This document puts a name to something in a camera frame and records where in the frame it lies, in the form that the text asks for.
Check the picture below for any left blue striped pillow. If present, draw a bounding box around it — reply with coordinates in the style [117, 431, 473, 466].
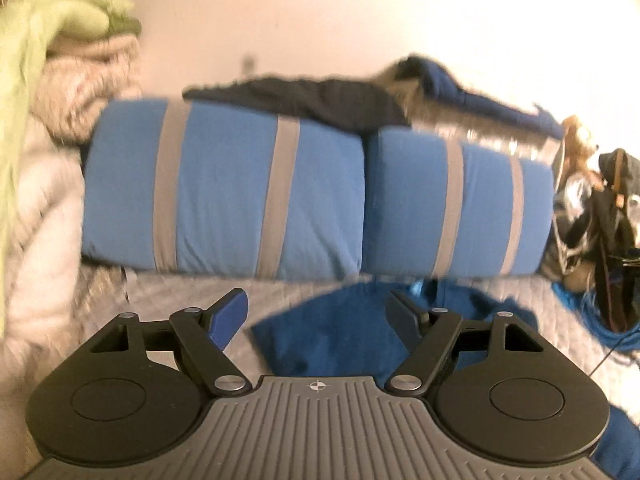
[82, 100, 364, 281]

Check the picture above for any white quilted duvet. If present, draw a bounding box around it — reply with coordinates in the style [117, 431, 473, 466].
[1, 116, 85, 363]

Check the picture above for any right blue striped pillow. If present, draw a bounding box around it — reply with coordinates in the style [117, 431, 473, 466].
[362, 127, 553, 278]

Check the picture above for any dark blue blanket on headboard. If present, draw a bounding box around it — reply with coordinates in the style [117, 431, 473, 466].
[393, 55, 564, 140]

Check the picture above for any black garment behind pillows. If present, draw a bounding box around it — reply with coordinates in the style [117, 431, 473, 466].
[182, 77, 410, 136]

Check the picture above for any grey quilted bedspread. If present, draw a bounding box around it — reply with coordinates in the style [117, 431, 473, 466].
[0, 259, 640, 480]

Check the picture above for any black bag with straps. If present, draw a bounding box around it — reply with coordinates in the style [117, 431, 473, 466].
[554, 148, 639, 333]

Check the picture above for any light green blanket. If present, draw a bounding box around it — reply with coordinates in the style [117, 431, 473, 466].
[0, 0, 144, 241]

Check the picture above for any blue striped pillow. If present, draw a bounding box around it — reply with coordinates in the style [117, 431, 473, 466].
[82, 100, 364, 281]
[362, 127, 553, 278]

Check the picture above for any dark blue sweatshirt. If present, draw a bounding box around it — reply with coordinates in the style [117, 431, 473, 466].
[249, 278, 640, 476]

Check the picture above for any brown teddy bear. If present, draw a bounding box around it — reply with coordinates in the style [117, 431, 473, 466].
[561, 115, 599, 176]

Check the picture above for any beige knitted blanket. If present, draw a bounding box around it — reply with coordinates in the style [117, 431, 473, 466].
[30, 34, 142, 144]

